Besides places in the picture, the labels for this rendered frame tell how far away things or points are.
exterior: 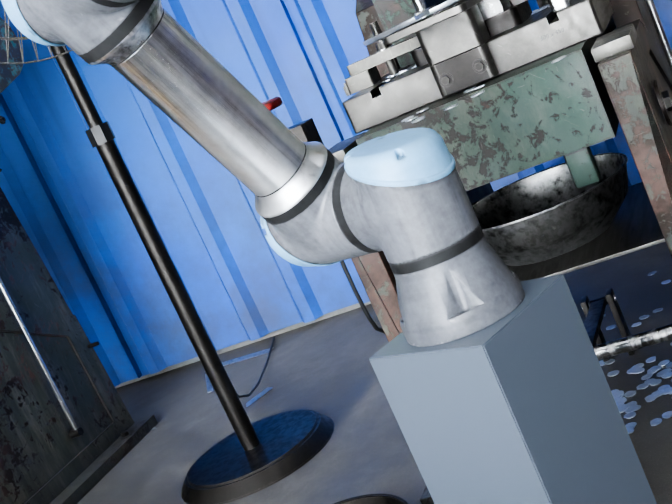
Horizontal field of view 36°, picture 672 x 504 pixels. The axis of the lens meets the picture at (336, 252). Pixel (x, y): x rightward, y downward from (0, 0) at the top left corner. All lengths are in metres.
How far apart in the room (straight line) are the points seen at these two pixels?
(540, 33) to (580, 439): 0.74
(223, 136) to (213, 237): 2.23
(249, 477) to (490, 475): 1.16
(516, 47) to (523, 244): 0.33
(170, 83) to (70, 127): 2.43
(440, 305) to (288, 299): 2.26
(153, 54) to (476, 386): 0.50
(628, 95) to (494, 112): 0.22
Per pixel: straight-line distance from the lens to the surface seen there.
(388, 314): 1.76
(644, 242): 1.77
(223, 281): 3.46
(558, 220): 1.81
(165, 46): 1.16
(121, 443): 3.07
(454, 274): 1.18
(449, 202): 1.18
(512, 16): 1.83
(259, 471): 2.34
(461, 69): 1.74
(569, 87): 1.66
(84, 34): 1.14
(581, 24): 1.74
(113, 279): 3.64
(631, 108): 1.60
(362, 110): 1.83
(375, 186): 1.17
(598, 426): 1.30
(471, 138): 1.70
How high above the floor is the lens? 0.81
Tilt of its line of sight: 10 degrees down
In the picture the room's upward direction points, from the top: 24 degrees counter-clockwise
